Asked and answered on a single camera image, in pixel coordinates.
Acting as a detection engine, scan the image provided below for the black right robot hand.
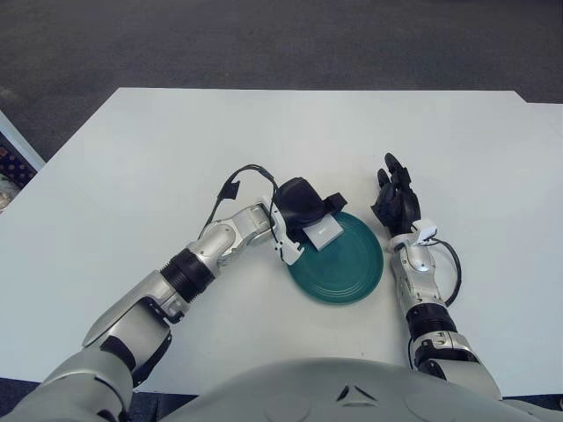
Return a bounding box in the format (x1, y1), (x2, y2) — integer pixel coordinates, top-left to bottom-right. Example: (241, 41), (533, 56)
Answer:
(370, 152), (422, 234)

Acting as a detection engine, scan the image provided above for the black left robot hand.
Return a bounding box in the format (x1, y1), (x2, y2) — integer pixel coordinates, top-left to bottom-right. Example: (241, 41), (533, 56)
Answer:
(270, 177), (348, 265)

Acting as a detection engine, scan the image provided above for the white charger cube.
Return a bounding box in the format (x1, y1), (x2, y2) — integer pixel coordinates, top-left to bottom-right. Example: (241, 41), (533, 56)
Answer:
(304, 218), (343, 251)

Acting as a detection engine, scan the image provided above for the teal round plate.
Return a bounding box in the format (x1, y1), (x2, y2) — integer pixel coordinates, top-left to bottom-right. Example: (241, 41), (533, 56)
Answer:
(284, 210), (384, 305)

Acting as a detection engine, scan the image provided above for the grey robot torso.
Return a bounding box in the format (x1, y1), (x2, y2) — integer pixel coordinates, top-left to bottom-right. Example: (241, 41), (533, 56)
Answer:
(131, 356), (563, 422)

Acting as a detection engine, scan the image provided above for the white shelf board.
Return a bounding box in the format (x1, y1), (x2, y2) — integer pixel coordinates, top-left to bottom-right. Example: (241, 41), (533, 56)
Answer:
(0, 109), (47, 171)

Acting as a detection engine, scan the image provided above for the dark patterned box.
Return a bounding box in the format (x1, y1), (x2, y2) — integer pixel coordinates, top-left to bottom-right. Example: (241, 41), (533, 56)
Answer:
(0, 134), (35, 181)

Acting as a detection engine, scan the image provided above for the pale speckled object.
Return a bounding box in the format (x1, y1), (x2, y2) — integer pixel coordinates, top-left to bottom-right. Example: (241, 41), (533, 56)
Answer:
(0, 174), (22, 211)

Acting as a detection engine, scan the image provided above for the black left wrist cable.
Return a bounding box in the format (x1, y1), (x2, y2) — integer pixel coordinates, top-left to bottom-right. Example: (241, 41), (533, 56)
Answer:
(204, 164), (282, 247)

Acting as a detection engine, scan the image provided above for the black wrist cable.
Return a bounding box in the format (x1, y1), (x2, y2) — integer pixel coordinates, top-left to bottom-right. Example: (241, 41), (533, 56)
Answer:
(204, 164), (282, 247)
(433, 239), (462, 307)

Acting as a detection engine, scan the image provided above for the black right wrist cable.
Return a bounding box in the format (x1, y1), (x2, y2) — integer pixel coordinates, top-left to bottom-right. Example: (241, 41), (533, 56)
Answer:
(433, 239), (462, 307)

